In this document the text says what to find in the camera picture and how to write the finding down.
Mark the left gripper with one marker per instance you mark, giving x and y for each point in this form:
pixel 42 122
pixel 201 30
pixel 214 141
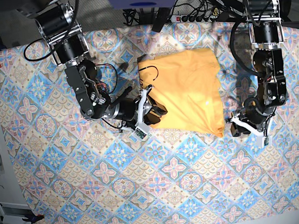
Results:
pixel 242 125

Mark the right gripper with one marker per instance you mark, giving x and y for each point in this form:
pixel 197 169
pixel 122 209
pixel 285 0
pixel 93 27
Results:
pixel 138 115

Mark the yellow T-shirt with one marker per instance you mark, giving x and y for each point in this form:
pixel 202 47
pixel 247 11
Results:
pixel 186 84

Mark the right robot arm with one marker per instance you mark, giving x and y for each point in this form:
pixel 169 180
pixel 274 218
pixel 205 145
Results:
pixel 57 24

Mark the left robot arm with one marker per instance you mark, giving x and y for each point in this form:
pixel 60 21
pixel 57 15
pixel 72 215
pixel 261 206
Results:
pixel 266 34

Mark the black centre table clamp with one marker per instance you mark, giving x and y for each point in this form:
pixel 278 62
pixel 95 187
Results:
pixel 161 18

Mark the patterned tablecloth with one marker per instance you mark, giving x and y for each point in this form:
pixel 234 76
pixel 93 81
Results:
pixel 74 171

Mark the bottom left orange clamp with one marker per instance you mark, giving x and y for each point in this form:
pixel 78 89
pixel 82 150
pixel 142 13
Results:
pixel 32 218

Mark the white power strip red switch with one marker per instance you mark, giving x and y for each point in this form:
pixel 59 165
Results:
pixel 192 18

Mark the white wall trunking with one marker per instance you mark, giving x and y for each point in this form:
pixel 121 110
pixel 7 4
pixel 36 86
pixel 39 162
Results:
pixel 12 213

